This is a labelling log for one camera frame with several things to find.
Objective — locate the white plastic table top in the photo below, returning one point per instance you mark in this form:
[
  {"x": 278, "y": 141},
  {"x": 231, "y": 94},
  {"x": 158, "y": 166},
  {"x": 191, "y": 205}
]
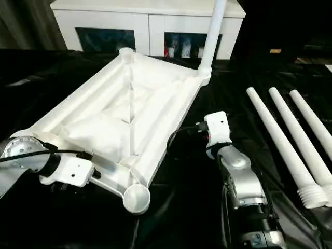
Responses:
[{"x": 103, "y": 103}]

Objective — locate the white plastic table leg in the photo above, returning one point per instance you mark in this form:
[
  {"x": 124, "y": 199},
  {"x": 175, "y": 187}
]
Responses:
[
  {"x": 212, "y": 39},
  {"x": 293, "y": 129},
  {"x": 280, "y": 145},
  {"x": 311, "y": 119}
]

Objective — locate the black work mat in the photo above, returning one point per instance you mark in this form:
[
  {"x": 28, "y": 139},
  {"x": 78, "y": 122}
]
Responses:
[{"x": 207, "y": 207}]

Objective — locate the small white bottle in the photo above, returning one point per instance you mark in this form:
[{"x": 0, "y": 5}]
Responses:
[
  {"x": 171, "y": 50},
  {"x": 186, "y": 49}
]

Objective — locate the small tan box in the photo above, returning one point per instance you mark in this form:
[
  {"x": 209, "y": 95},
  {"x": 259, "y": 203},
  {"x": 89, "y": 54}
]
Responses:
[{"x": 275, "y": 50}]

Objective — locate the white cabinet with openings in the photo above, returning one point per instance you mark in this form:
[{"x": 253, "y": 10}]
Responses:
[{"x": 145, "y": 20}]

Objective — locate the grey curtain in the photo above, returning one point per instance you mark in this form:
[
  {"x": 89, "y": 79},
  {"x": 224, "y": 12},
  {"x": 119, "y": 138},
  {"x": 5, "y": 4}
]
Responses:
[{"x": 26, "y": 23}]

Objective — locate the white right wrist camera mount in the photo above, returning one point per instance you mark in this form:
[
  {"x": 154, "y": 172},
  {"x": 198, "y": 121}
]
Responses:
[{"x": 218, "y": 127}]

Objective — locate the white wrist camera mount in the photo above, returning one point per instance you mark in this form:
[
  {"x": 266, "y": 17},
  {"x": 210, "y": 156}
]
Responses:
[
  {"x": 72, "y": 168},
  {"x": 218, "y": 127}
]

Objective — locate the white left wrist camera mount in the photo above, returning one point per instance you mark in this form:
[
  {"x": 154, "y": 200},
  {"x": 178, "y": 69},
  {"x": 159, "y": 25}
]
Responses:
[{"x": 72, "y": 168}]

